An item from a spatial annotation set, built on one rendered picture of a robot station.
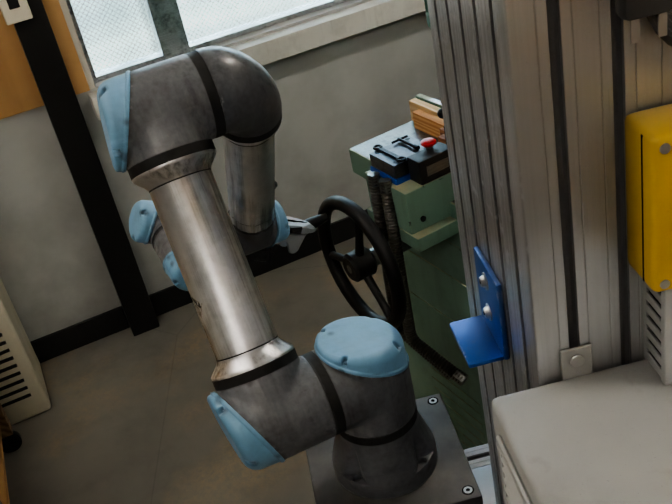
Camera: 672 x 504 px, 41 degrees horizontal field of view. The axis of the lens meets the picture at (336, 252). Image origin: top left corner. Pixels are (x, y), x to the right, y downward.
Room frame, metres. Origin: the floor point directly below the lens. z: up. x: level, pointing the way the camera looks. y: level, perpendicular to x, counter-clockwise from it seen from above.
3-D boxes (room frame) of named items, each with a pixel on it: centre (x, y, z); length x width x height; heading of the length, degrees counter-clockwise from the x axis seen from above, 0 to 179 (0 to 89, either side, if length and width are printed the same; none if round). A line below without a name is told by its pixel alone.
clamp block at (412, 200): (1.56, -0.18, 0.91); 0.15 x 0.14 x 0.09; 25
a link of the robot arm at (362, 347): (0.96, 0.00, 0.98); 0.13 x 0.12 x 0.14; 108
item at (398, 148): (1.55, -0.18, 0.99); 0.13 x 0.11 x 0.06; 25
